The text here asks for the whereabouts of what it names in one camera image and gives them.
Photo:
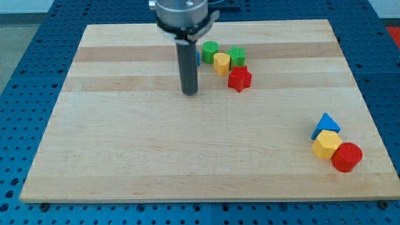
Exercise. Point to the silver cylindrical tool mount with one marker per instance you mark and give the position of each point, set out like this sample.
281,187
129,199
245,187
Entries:
183,21

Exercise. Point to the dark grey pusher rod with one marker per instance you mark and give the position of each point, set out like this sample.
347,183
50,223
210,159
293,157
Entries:
186,57

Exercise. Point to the red star block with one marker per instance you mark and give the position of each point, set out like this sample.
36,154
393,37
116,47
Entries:
239,78

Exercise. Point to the green star block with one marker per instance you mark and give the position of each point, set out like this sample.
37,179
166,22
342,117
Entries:
237,55

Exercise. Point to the blue triangle block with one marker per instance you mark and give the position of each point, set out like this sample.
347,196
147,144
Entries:
326,122

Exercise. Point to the blue block behind rod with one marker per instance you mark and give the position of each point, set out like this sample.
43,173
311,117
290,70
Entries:
198,59

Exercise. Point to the green cylinder block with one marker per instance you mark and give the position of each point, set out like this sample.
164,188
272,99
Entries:
209,49

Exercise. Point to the yellow heart block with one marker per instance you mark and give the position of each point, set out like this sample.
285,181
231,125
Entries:
222,63

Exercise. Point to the wooden board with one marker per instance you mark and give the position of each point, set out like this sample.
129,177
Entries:
122,131

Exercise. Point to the yellow hexagon block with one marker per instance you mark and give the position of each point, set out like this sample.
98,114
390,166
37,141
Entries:
326,144

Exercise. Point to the red cylinder block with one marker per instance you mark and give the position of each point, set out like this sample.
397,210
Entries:
347,157

